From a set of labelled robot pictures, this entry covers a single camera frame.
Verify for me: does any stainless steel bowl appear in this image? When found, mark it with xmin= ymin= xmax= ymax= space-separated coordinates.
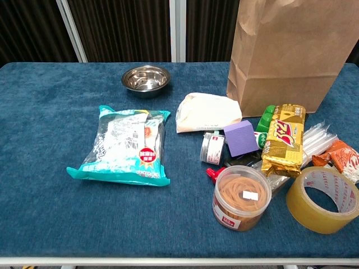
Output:
xmin=121 ymin=64 xmax=171 ymax=99

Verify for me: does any red capped small bottle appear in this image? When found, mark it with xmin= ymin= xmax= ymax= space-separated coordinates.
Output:
xmin=206 ymin=166 xmax=227 ymax=184

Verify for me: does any small silver tin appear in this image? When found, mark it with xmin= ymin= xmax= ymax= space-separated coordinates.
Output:
xmin=199 ymin=131 xmax=225 ymax=165

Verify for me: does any teal white plastic package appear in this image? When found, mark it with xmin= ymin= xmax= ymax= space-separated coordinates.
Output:
xmin=66 ymin=105 xmax=171 ymax=187

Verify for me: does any brown paper bag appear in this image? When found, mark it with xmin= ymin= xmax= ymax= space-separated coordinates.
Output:
xmin=225 ymin=0 xmax=359 ymax=118

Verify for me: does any clear jar of rubber bands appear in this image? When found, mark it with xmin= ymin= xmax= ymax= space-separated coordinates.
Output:
xmin=211 ymin=165 xmax=272 ymax=232

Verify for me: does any white soft pouch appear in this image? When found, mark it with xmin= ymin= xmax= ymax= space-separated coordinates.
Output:
xmin=176 ymin=92 xmax=243 ymax=134

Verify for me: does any white table frame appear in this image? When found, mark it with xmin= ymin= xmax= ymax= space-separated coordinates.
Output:
xmin=0 ymin=256 xmax=359 ymax=267

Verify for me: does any yellow snack bar package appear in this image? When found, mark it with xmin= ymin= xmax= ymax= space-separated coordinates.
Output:
xmin=260 ymin=103 xmax=307 ymax=178

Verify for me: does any blue table cloth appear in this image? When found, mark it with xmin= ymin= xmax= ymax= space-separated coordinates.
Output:
xmin=0 ymin=62 xmax=359 ymax=258

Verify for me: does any clear plastic straws bundle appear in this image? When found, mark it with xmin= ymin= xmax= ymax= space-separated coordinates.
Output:
xmin=252 ymin=120 xmax=339 ymax=194

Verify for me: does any orange white snack packet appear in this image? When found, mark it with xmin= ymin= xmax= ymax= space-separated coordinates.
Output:
xmin=311 ymin=139 xmax=359 ymax=184

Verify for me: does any green toy brick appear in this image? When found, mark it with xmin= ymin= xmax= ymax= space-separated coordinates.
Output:
xmin=255 ymin=105 xmax=277 ymax=132

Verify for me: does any purple foam cube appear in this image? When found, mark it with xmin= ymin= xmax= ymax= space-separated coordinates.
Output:
xmin=223 ymin=119 xmax=259 ymax=157

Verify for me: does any white green glue bottle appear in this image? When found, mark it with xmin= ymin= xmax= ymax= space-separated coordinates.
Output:
xmin=254 ymin=131 xmax=270 ymax=150

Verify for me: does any black corrugated panel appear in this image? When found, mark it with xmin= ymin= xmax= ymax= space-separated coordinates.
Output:
xmin=186 ymin=0 xmax=241 ymax=63
xmin=0 ymin=0 xmax=79 ymax=67
xmin=67 ymin=0 xmax=172 ymax=63

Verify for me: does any transparent tape roll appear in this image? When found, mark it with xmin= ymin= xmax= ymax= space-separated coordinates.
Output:
xmin=286 ymin=166 xmax=359 ymax=235

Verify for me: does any white partition post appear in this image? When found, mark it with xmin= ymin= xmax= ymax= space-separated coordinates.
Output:
xmin=55 ymin=0 xmax=89 ymax=63
xmin=169 ymin=0 xmax=187 ymax=63

